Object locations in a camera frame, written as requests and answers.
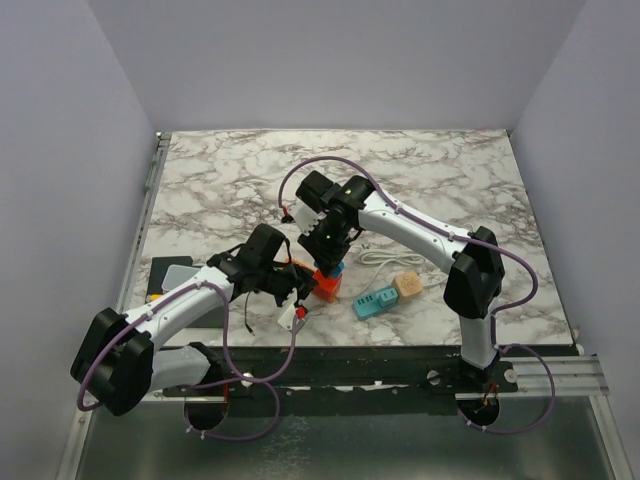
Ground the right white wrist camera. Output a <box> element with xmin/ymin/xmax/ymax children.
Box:
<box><xmin>281</xmin><ymin>200</ymin><xmax>322</xmax><ymax>236</ymax></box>

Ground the orange power strip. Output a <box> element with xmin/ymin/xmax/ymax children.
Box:
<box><xmin>279</xmin><ymin>259</ymin><xmax>313</xmax><ymax>271</ymax></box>

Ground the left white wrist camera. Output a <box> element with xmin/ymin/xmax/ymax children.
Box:
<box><xmin>277</xmin><ymin>296</ymin><xmax>308</xmax><ymax>333</ymax></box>

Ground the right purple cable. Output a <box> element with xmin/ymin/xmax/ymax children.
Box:
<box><xmin>276</xmin><ymin>156</ymin><xmax>557</xmax><ymax>436</ymax></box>

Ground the beige cube socket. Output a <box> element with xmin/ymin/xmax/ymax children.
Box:
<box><xmin>391</xmin><ymin>271</ymin><xmax>424</xmax><ymax>303</ymax></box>

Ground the white orange-strip cord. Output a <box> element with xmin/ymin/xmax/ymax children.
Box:
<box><xmin>357</xmin><ymin>249</ymin><xmax>426</xmax><ymax>276</ymax></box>

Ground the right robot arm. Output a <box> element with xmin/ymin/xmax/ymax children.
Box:
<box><xmin>294</xmin><ymin>171</ymin><xmax>505</xmax><ymax>391</ymax></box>

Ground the teal power strip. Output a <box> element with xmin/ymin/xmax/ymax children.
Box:
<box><xmin>352</xmin><ymin>289</ymin><xmax>398</xmax><ymax>321</ymax></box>

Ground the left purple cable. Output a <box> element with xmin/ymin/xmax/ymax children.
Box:
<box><xmin>76</xmin><ymin>279</ymin><xmax>309</xmax><ymax>442</ymax></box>

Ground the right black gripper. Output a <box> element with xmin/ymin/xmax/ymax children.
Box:
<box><xmin>297</xmin><ymin>219</ymin><xmax>351</xmax><ymax>277</ymax></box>

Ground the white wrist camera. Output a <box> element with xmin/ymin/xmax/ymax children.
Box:
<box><xmin>281</xmin><ymin>200</ymin><xmax>322</xmax><ymax>236</ymax></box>
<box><xmin>277</xmin><ymin>296</ymin><xmax>308</xmax><ymax>333</ymax></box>

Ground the blue cube socket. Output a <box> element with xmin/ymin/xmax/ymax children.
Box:
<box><xmin>314</xmin><ymin>261</ymin><xmax>345</xmax><ymax>278</ymax></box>

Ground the small teal plug adapter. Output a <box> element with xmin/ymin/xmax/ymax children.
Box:
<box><xmin>377</xmin><ymin>287</ymin><xmax>399</xmax><ymax>308</ymax></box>

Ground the red cube socket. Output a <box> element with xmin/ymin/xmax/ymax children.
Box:
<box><xmin>312</xmin><ymin>269</ymin><xmax>342</xmax><ymax>303</ymax></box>

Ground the black charger with cable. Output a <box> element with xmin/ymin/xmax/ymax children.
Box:
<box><xmin>243</xmin><ymin>292</ymin><xmax>255</xmax><ymax>336</ymax></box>

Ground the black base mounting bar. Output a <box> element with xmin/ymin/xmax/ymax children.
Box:
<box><xmin>149</xmin><ymin>342</ymin><xmax>521</xmax><ymax>417</ymax></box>

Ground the purple cable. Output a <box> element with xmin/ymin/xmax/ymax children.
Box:
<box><xmin>76</xmin><ymin>279</ymin><xmax>309</xmax><ymax>442</ymax></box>
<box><xmin>276</xmin><ymin>156</ymin><xmax>557</xmax><ymax>436</ymax></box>

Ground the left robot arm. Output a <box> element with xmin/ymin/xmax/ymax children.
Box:
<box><xmin>70</xmin><ymin>224</ymin><xmax>317</xmax><ymax>416</ymax></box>

